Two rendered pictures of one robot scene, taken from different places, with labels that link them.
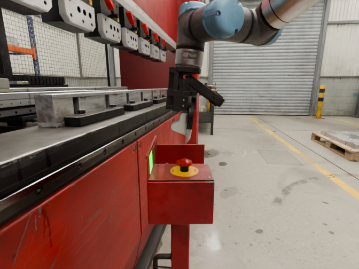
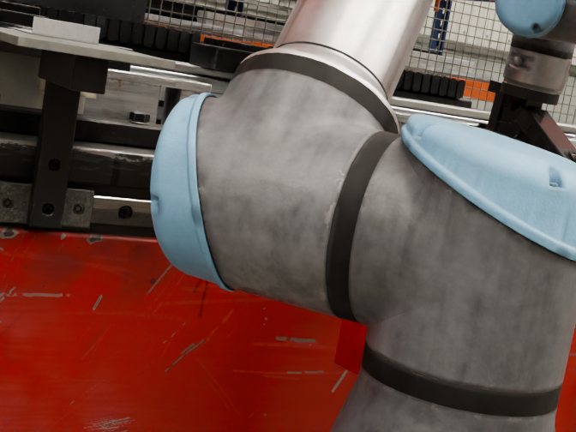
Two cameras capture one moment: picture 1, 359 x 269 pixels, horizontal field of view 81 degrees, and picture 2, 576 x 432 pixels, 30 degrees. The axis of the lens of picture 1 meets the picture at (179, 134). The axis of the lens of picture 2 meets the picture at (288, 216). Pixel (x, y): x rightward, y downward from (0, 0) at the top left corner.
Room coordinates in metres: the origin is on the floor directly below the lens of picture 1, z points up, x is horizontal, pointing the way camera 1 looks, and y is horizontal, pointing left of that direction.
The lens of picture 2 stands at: (-0.45, -0.88, 1.03)
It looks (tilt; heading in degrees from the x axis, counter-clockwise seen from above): 8 degrees down; 50
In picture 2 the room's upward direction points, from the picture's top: 10 degrees clockwise
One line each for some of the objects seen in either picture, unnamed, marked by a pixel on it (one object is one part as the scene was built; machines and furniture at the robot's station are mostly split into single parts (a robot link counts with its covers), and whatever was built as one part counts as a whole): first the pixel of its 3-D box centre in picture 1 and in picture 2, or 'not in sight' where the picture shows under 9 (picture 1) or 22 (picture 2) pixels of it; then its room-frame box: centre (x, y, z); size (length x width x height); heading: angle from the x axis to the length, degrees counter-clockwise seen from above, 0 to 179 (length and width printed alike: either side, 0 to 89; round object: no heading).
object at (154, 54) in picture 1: (149, 45); not in sight; (1.53, 0.20, 1.26); 0.15 x 0.09 x 0.17; 169
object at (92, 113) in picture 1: (99, 115); not in sight; (0.76, 0.29, 0.89); 0.30 x 0.05 x 0.03; 169
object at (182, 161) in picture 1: (184, 166); not in sight; (0.50, -0.01, 0.79); 0.04 x 0.04 x 0.04
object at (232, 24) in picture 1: (221, 22); (550, 5); (0.52, -0.09, 1.13); 0.11 x 0.11 x 0.08; 27
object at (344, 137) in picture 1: (356, 139); not in sight; (3.20, -2.78, 0.17); 0.99 x 0.63 x 0.05; 171
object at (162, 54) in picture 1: (157, 50); not in sight; (1.72, 0.17, 1.26); 0.15 x 0.09 x 0.17; 169
